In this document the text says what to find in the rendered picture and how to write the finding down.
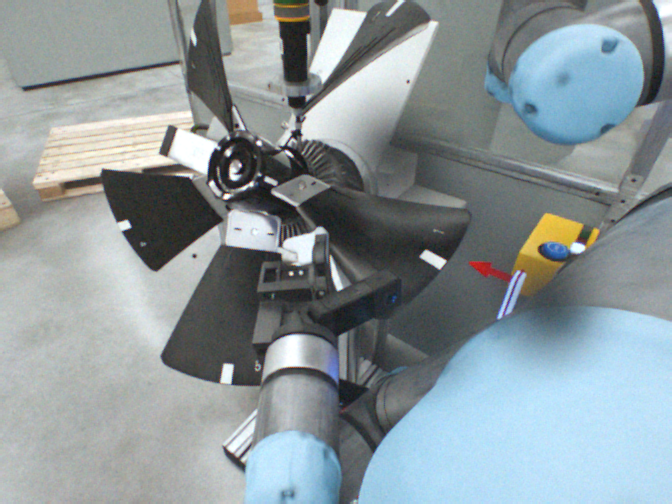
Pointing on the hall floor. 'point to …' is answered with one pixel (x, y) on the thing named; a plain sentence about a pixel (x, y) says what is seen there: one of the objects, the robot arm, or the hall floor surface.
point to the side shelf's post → (380, 342)
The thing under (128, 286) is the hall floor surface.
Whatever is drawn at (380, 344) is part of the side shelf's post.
